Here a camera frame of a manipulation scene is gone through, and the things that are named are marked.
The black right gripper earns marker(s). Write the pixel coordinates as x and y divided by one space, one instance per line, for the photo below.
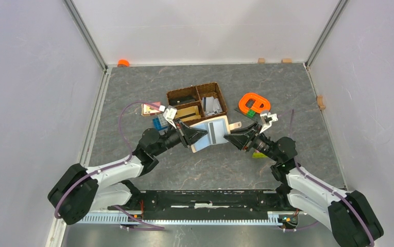
243 140

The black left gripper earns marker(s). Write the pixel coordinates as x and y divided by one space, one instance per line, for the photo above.
188 134

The beige leather card holder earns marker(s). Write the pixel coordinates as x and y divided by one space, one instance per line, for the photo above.
204 141

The white magnetic stripe card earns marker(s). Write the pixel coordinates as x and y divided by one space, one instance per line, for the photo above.
216 131

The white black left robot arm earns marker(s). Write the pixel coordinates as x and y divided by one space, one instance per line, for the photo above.
101 187

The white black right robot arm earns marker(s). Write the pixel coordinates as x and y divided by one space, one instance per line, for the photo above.
347 214

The yellow cards in basket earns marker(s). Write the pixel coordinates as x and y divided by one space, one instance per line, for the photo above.
188 114

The black cards in basket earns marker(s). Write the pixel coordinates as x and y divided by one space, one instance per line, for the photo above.
181 100

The silver cards in basket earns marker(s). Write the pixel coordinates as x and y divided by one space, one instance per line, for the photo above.
211 106

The playing card box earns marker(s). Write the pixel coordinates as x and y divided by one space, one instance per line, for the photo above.
149 110

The lime green toy brick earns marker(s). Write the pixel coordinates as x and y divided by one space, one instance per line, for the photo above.
258 155

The grey toy brick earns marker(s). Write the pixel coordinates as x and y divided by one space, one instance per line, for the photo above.
163 122

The brown woven divided basket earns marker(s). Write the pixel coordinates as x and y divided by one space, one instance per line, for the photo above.
198 92

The blue toy brick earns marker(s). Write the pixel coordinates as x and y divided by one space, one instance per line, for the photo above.
157 125

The curved wooden piece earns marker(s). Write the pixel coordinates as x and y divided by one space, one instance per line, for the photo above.
320 102

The wooden block right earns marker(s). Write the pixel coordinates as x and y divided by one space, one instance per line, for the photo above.
287 60

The orange round cap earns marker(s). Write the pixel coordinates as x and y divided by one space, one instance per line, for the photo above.
123 63

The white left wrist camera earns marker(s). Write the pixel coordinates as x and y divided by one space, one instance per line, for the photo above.
169 113

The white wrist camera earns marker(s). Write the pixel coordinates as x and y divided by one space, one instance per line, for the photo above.
169 113
267 119

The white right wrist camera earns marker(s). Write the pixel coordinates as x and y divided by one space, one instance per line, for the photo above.
267 119

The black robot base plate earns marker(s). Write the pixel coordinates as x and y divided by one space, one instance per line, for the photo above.
208 204

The aluminium frame rail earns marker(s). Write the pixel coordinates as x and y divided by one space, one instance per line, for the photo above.
182 204

